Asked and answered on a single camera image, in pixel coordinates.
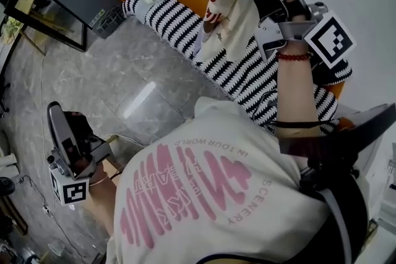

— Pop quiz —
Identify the red bead bracelet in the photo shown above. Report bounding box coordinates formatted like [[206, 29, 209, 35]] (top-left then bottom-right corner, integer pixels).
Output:
[[275, 51, 314, 62]]

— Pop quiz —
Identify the cream pink print shirt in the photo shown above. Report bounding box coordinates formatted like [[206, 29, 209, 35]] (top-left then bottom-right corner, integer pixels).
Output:
[[105, 95, 374, 264]]

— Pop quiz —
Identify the thin floor cable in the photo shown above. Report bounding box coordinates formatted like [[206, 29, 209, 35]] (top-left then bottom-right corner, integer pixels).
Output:
[[12, 174, 92, 264]]

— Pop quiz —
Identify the black plastic crate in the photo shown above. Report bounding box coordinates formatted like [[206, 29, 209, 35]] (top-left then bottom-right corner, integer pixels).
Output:
[[90, 4, 127, 40]]

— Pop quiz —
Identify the person's right forearm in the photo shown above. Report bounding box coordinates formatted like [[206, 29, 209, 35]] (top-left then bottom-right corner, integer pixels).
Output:
[[274, 52, 320, 137]]

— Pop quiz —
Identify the black white striped knit cover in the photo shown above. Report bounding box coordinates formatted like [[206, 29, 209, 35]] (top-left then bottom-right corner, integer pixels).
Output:
[[122, 0, 353, 137]]

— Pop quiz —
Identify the thin copper bracelet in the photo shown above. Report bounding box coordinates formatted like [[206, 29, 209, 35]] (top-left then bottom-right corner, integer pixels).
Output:
[[88, 174, 110, 187]]

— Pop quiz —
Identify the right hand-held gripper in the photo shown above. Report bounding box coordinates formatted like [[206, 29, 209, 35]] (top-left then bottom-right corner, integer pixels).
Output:
[[253, 0, 357, 69]]

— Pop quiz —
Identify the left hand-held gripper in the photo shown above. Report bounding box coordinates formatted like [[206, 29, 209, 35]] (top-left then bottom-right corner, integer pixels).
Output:
[[46, 101, 113, 207]]

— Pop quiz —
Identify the black frame glass table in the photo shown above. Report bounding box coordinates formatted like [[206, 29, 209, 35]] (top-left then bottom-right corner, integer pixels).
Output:
[[2, 0, 90, 53]]

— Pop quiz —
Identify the person's left forearm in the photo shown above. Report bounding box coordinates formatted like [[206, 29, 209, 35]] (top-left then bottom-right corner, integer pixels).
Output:
[[83, 159, 125, 239]]

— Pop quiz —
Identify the cream and lavender cloth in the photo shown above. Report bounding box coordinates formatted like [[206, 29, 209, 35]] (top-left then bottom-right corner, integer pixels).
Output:
[[194, 0, 279, 63]]

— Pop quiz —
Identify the black grey shoulder strap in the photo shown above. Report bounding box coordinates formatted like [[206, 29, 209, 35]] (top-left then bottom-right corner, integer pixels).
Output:
[[321, 187, 372, 264]]

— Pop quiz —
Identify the white cabinet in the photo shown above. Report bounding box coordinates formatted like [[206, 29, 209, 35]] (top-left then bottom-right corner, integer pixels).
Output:
[[354, 141, 396, 228]]

